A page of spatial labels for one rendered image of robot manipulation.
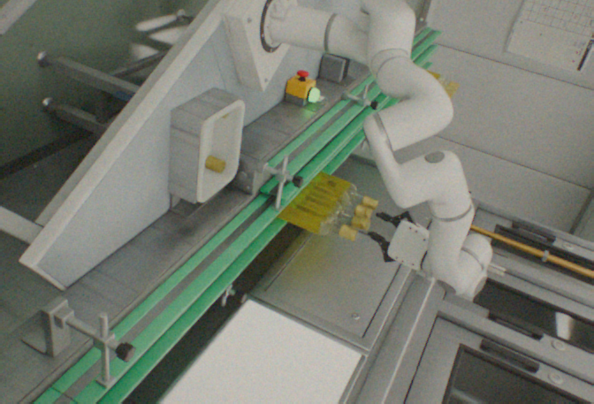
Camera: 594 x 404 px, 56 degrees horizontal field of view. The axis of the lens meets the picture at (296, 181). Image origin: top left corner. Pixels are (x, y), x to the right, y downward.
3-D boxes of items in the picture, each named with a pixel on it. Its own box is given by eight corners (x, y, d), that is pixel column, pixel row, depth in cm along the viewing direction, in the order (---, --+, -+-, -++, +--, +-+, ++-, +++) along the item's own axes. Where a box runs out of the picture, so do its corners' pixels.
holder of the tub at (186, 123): (166, 210, 136) (193, 222, 134) (171, 110, 122) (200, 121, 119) (206, 180, 150) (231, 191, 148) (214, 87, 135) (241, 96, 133)
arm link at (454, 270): (444, 185, 117) (465, 251, 129) (407, 225, 112) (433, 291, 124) (479, 195, 111) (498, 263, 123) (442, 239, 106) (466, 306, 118)
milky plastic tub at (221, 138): (168, 194, 133) (199, 207, 131) (171, 110, 121) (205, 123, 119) (209, 164, 147) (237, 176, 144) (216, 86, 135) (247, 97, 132)
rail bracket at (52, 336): (21, 347, 99) (121, 407, 93) (11, 278, 90) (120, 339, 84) (42, 330, 103) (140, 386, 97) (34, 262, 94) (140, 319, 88)
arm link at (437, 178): (450, 163, 122) (385, 188, 124) (425, 82, 110) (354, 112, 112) (477, 209, 108) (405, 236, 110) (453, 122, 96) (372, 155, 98)
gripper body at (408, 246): (431, 275, 137) (395, 253, 143) (449, 239, 134) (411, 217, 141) (418, 278, 131) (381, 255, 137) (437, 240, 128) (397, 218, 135)
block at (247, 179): (229, 186, 149) (251, 196, 147) (232, 156, 144) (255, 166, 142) (236, 181, 152) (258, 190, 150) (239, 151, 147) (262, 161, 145)
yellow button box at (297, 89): (282, 99, 178) (303, 107, 176) (285, 78, 174) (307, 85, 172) (292, 93, 184) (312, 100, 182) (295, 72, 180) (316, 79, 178)
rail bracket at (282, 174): (251, 202, 148) (293, 219, 144) (258, 148, 139) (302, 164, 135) (256, 196, 150) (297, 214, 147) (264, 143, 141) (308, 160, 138)
